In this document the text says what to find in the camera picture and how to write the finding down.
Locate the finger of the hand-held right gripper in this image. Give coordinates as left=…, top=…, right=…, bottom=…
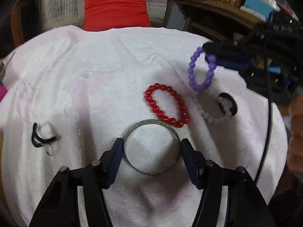
left=216, top=58, right=252, bottom=71
left=202, top=41, right=247, bottom=58

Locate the teal box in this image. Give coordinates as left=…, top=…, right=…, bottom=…
left=243, top=0, right=280, bottom=17

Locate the red bead bracelet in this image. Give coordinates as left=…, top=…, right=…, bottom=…
left=144, top=83, right=191, bottom=127

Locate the round dark wooden disc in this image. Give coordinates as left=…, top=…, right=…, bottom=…
left=218, top=92, right=238, bottom=117

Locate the red cushion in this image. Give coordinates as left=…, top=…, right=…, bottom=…
left=84, top=0, right=151, bottom=32

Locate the silver metal bangle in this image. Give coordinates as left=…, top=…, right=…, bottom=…
left=124, top=119, right=182, bottom=176

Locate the wooden side table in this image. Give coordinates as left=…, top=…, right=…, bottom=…
left=173, top=0, right=264, bottom=43

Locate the black cable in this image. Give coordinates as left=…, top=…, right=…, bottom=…
left=254, top=59, right=273, bottom=185

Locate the pale pink towel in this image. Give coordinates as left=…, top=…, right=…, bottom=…
left=0, top=26, right=288, bottom=227

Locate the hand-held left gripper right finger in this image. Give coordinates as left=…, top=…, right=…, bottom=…
left=181, top=139, right=276, bottom=227

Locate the black hair tie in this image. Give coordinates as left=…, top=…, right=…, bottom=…
left=31, top=122, right=57, bottom=147

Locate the purple bead bracelet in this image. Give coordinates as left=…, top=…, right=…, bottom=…
left=187, top=47, right=217, bottom=91

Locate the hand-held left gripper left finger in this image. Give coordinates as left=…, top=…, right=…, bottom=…
left=28, top=138, right=124, bottom=227

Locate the white bead bracelet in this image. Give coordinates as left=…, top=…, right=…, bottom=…
left=192, top=93, right=233, bottom=125

